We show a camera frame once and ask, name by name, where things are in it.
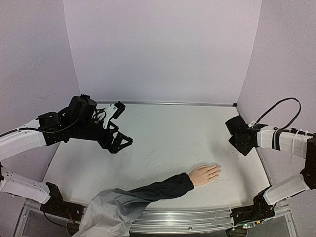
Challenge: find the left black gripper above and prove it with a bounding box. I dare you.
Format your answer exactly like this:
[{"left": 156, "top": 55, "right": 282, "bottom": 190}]
[{"left": 72, "top": 121, "right": 134, "bottom": 154}]

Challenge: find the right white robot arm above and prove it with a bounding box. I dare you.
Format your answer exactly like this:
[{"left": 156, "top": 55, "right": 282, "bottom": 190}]
[{"left": 225, "top": 115, "right": 316, "bottom": 205}]

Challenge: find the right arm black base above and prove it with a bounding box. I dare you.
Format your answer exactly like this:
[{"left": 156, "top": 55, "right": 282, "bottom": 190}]
[{"left": 230, "top": 188, "right": 276, "bottom": 226}]

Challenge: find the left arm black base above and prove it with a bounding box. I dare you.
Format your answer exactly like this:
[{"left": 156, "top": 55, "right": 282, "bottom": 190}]
[{"left": 40, "top": 182, "right": 84, "bottom": 231}]

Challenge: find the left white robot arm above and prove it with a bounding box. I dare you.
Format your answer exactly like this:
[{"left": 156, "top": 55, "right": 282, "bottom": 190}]
[{"left": 0, "top": 94, "right": 133, "bottom": 216}]

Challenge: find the mannequin hand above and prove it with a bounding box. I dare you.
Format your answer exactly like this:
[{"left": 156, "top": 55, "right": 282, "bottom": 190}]
[{"left": 189, "top": 165, "right": 221, "bottom": 187}]

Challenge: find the black and grey sleeve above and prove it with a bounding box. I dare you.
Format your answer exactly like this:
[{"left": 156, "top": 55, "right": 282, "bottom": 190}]
[{"left": 72, "top": 172, "right": 194, "bottom": 237}]

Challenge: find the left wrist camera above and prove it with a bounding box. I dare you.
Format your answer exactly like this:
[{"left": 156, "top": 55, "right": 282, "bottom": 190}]
[{"left": 102, "top": 101, "right": 126, "bottom": 129}]

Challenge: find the left black camera cable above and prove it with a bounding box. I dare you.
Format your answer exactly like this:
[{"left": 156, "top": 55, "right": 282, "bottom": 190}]
[{"left": 92, "top": 108, "right": 107, "bottom": 123}]

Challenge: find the black camera cable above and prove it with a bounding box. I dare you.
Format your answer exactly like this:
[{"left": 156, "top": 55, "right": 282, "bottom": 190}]
[
  {"left": 92, "top": 108, "right": 107, "bottom": 123},
  {"left": 249, "top": 97, "right": 302, "bottom": 131}
]

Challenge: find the aluminium table back rail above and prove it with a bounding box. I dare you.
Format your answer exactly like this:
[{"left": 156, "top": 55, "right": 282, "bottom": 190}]
[{"left": 82, "top": 100, "right": 238, "bottom": 107}]

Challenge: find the aluminium table rail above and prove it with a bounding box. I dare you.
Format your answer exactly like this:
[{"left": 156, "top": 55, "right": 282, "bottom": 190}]
[
  {"left": 82, "top": 100, "right": 238, "bottom": 107},
  {"left": 14, "top": 200, "right": 298, "bottom": 237}
]

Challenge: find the right black camera cable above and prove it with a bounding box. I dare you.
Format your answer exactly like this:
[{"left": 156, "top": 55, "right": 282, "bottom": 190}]
[{"left": 249, "top": 97, "right": 302, "bottom": 131}]

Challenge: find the aluminium table front rail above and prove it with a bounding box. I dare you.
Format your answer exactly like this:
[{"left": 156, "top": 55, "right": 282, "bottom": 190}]
[{"left": 14, "top": 200, "right": 298, "bottom": 237}]

